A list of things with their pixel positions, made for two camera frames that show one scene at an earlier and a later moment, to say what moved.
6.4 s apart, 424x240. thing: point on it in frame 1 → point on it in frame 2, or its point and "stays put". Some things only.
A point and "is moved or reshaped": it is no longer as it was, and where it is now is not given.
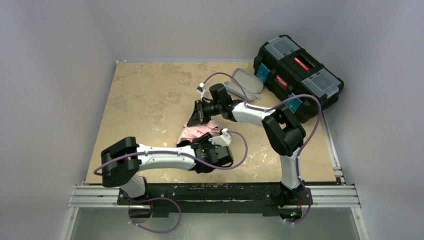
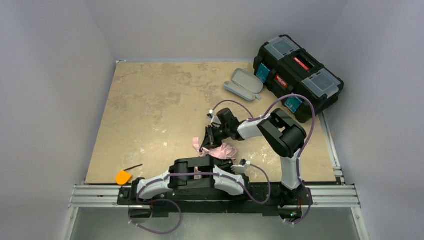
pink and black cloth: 187,134 is moved or reshaped
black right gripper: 200,111 → 211,134
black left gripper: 197,145 → 243,180
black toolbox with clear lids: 310,88 stays put
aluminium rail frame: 339,196 stays put
